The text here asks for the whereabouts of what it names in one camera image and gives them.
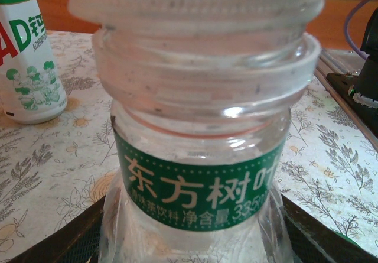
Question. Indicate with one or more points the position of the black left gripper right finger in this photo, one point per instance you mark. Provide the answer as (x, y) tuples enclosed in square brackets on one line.
[(319, 242)]

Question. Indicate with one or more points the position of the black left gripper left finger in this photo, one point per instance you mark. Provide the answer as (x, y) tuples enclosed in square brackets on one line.
[(79, 239)]

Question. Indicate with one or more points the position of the green bottle cap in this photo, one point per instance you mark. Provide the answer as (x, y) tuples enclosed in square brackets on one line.
[(347, 238)]

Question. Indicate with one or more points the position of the clear bottle green label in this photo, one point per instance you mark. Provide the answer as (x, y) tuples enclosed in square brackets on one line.
[(192, 180)]

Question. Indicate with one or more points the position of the white AD milk bottle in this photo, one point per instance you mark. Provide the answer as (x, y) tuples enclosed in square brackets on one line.
[(26, 68)]

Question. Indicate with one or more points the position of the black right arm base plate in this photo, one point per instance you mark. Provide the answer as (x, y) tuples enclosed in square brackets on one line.
[(339, 81)]

